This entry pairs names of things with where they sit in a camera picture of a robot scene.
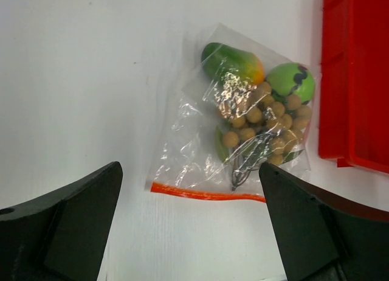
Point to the red plastic tray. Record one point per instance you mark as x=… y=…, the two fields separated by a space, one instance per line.
x=353 y=116

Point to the green orange toy mango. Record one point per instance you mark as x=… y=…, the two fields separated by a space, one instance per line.
x=220 y=60

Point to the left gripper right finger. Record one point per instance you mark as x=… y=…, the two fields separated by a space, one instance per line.
x=323 y=236

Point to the brown toy longan bunch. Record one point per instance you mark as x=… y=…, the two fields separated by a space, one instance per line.
x=260 y=127

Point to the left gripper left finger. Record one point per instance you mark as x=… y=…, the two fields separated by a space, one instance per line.
x=61 y=235

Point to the clear orange zip top bag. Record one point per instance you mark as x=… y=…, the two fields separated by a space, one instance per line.
x=186 y=163

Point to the green toy watermelon ball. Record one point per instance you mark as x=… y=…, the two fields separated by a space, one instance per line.
x=291 y=78

